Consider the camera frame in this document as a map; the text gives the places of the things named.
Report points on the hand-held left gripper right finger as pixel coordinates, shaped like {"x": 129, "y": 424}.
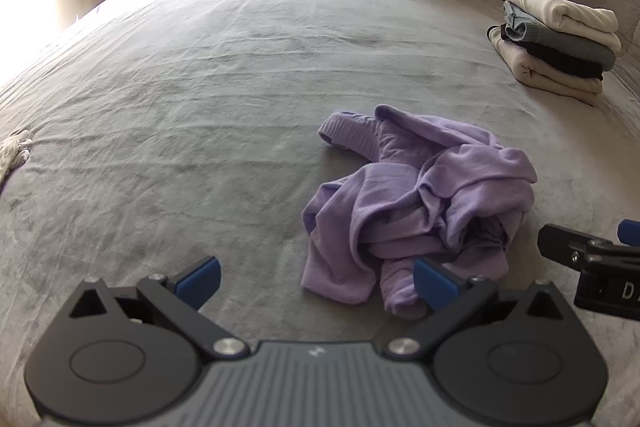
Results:
{"x": 434, "y": 284}

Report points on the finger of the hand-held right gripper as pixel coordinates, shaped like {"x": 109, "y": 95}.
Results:
{"x": 562, "y": 242}
{"x": 630, "y": 232}

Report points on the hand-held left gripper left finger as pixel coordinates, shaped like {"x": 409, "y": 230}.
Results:
{"x": 200, "y": 281}

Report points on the purple pants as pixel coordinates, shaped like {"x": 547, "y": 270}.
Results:
{"x": 400, "y": 207}

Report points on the folded beige garment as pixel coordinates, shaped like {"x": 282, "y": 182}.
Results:
{"x": 545, "y": 79}

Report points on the grey bed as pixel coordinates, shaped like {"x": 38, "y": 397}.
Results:
{"x": 200, "y": 107}

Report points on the folded black garment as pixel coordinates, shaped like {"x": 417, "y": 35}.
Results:
{"x": 560, "y": 62}

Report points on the folded grey sweater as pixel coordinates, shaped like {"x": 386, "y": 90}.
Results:
{"x": 565, "y": 44}

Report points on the white crumpled cloth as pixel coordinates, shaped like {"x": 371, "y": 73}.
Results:
{"x": 14, "y": 154}

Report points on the folded cream sweater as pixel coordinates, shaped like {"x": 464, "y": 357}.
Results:
{"x": 560, "y": 14}

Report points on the folded light blue garment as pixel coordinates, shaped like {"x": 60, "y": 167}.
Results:
{"x": 515, "y": 17}

